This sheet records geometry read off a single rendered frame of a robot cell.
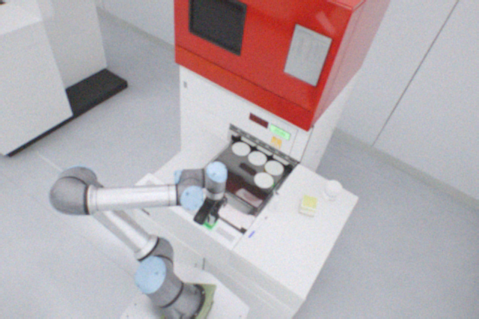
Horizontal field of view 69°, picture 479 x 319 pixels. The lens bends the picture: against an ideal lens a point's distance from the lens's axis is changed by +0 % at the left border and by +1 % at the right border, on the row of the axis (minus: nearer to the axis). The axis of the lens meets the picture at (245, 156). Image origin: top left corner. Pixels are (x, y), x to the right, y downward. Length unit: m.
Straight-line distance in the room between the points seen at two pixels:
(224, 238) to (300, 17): 0.94
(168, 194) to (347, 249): 1.92
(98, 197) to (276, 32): 0.91
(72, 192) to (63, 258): 1.52
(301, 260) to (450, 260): 1.86
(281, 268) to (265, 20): 1.01
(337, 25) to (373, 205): 2.06
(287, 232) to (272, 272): 0.20
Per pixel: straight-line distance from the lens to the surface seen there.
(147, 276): 1.30
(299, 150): 1.79
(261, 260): 1.50
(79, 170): 1.31
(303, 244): 1.58
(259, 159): 1.90
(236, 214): 1.69
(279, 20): 1.46
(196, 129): 2.19
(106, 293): 2.51
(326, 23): 1.38
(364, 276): 2.78
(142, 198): 1.15
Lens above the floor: 2.30
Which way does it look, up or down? 47 degrees down
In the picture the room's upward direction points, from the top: 11 degrees clockwise
